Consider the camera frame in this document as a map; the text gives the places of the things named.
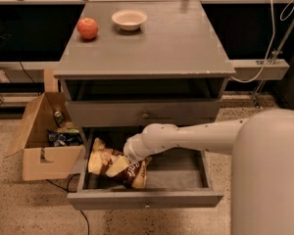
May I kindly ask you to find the brown chip bag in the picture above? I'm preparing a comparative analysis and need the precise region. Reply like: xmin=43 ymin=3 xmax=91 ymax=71
xmin=88 ymin=138 xmax=150 ymax=189

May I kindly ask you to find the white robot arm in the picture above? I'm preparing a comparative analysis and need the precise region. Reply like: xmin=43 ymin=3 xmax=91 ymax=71
xmin=107 ymin=109 xmax=294 ymax=235

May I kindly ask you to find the metal rail frame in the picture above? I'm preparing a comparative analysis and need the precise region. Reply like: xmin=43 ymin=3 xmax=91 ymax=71
xmin=0 ymin=0 xmax=287 ymax=107

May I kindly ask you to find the metal soda can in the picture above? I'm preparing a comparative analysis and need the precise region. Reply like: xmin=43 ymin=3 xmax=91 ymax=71
xmin=54 ymin=111 xmax=66 ymax=127

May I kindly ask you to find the red apple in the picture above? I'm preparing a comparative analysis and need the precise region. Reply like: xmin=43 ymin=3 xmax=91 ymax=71
xmin=77 ymin=18 xmax=99 ymax=40

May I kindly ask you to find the blue snack bag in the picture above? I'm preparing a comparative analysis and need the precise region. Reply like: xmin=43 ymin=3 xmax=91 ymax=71
xmin=47 ymin=130 xmax=82 ymax=147

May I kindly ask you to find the white paper bowl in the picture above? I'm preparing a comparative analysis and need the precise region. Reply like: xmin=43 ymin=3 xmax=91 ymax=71
xmin=112 ymin=10 xmax=147 ymax=31

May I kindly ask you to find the white cable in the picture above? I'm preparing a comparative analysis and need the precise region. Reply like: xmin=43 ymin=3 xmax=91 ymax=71
xmin=230 ymin=0 xmax=294 ymax=84

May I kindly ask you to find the brass drawer knob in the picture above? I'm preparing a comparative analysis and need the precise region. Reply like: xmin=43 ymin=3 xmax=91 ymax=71
xmin=142 ymin=111 xmax=150 ymax=119

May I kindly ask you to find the open grey middle drawer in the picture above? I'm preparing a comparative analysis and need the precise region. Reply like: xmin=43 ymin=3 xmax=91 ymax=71
xmin=67 ymin=124 xmax=225 ymax=212

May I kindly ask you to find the black floor cable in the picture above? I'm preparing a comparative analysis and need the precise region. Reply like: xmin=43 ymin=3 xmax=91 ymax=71
xmin=46 ymin=173 xmax=90 ymax=235

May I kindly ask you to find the grey wooden drawer cabinet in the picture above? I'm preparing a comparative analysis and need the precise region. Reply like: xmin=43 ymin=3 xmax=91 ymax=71
xmin=55 ymin=1 xmax=234 ymax=138

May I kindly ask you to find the closed grey top drawer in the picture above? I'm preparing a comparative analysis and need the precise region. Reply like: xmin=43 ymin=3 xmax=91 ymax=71
xmin=66 ymin=100 xmax=221 ymax=127

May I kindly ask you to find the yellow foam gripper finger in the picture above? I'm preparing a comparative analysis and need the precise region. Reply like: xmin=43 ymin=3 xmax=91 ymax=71
xmin=106 ymin=156 xmax=129 ymax=177

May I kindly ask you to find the open cardboard box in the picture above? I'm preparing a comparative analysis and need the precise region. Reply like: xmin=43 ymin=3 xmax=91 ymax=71
xmin=5 ymin=92 xmax=84 ymax=181

